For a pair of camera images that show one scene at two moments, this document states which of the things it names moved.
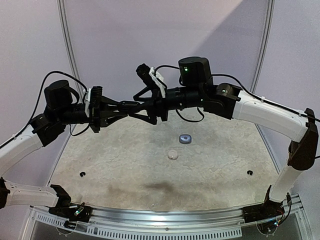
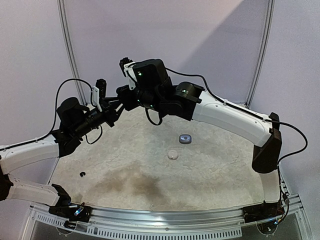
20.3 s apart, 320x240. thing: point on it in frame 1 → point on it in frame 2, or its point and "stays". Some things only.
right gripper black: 162,100 → 128,99
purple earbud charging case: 185,139 stays
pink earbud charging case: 172,154 stays
